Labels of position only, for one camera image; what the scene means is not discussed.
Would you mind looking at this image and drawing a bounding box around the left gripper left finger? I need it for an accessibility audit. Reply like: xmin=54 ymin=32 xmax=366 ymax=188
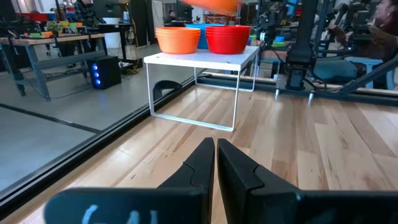
xmin=44 ymin=138 xmax=215 ymax=224

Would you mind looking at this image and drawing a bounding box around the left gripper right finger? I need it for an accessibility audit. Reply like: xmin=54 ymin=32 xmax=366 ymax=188
xmin=217 ymin=139 xmax=398 ymax=224

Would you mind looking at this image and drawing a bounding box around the blue plastic mini bowl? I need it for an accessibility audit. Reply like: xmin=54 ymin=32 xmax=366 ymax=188
xmin=185 ymin=23 xmax=225 ymax=50

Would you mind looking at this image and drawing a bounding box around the black floor tape strip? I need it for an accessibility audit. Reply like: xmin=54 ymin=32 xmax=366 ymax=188
xmin=0 ymin=103 xmax=103 ymax=135

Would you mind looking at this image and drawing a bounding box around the black arched object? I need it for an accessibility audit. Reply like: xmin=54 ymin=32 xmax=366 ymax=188
xmin=152 ymin=80 xmax=183 ymax=102

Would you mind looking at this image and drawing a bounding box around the black computer tower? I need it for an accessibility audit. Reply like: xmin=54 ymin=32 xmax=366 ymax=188
xmin=86 ymin=55 xmax=123 ymax=90

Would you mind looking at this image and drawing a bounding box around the white perforated metal shelf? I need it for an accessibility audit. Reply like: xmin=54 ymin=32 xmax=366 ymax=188
xmin=143 ymin=45 xmax=261 ymax=132

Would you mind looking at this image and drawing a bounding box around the light blue stool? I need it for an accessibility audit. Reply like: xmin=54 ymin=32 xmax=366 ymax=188
xmin=344 ymin=55 xmax=384 ymax=90

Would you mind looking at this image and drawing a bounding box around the seated person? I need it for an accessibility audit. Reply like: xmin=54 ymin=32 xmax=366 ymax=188
xmin=312 ymin=0 xmax=398 ymax=82

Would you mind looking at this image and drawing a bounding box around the gray-legged wooden workbench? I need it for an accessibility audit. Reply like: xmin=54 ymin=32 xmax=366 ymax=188
xmin=0 ymin=32 xmax=108 ymax=102

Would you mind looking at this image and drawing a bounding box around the small green potted plant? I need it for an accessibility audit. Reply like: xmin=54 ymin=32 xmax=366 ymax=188
xmin=45 ymin=20 xmax=63 ymax=34

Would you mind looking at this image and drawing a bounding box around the black table edge rail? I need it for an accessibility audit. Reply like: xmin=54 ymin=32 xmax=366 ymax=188
xmin=0 ymin=76 xmax=200 ymax=215
xmin=195 ymin=74 xmax=398 ymax=106

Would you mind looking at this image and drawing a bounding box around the yellow cable bundle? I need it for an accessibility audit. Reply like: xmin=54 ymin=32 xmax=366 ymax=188
xmin=123 ymin=18 xmax=142 ymax=76

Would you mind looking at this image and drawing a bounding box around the black diagonal frame strut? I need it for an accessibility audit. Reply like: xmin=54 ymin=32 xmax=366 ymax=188
xmin=337 ymin=53 xmax=398 ymax=96

